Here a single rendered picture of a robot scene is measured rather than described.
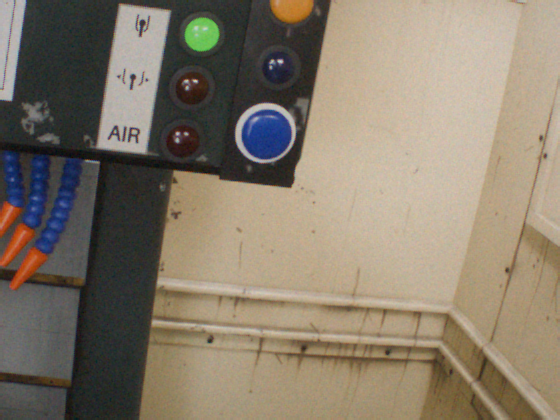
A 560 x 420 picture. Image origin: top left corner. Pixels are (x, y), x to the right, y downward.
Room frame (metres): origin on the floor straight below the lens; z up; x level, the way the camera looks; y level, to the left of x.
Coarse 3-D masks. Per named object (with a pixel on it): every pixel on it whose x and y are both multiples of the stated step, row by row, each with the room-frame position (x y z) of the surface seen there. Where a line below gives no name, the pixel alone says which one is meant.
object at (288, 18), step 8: (272, 0) 0.51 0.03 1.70; (280, 0) 0.51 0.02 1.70; (288, 0) 0.51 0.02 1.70; (296, 0) 0.52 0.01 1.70; (304, 0) 0.52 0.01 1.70; (312, 0) 0.52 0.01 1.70; (272, 8) 0.51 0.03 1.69; (280, 8) 0.51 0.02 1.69; (288, 8) 0.51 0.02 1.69; (296, 8) 0.52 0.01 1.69; (304, 8) 0.52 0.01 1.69; (280, 16) 0.51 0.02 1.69; (288, 16) 0.52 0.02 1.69; (296, 16) 0.52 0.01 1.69; (304, 16) 0.52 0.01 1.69
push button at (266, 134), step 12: (252, 120) 0.51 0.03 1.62; (264, 120) 0.51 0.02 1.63; (276, 120) 0.52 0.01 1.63; (288, 120) 0.52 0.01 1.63; (252, 132) 0.51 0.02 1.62; (264, 132) 0.51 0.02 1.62; (276, 132) 0.52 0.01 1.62; (288, 132) 0.52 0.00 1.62; (252, 144) 0.51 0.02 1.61; (264, 144) 0.51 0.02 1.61; (276, 144) 0.52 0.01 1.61; (288, 144) 0.52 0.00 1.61; (264, 156) 0.52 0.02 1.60; (276, 156) 0.52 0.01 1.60
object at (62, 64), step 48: (48, 0) 0.49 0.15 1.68; (96, 0) 0.49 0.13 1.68; (144, 0) 0.50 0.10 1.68; (192, 0) 0.51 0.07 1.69; (240, 0) 0.52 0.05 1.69; (48, 48) 0.49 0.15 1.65; (96, 48) 0.49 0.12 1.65; (240, 48) 0.52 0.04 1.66; (48, 96) 0.49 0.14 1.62; (96, 96) 0.50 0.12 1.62; (0, 144) 0.49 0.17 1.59; (48, 144) 0.49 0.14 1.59; (96, 144) 0.50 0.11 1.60
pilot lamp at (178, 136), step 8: (176, 128) 0.50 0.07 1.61; (184, 128) 0.51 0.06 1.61; (192, 128) 0.51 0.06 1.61; (168, 136) 0.50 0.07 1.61; (176, 136) 0.50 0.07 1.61; (184, 136) 0.50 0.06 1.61; (192, 136) 0.51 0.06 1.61; (168, 144) 0.50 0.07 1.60; (176, 144) 0.50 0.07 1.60; (184, 144) 0.50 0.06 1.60; (192, 144) 0.51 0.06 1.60; (176, 152) 0.50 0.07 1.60; (184, 152) 0.50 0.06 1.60; (192, 152) 0.51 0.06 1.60
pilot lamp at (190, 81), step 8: (192, 72) 0.51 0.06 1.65; (184, 80) 0.50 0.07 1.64; (192, 80) 0.50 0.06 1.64; (200, 80) 0.51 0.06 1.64; (176, 88) 0.50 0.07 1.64; (184, 88) 0.50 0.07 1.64; (192, 88) 0.50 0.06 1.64; (200, 88) 0.50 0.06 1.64; (208, 88) 0.51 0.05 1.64; (184, 96) 0.50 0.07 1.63; (192, 96) 0.50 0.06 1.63; (200, 96) 0.51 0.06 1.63; (192, 104) 0.51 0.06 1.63
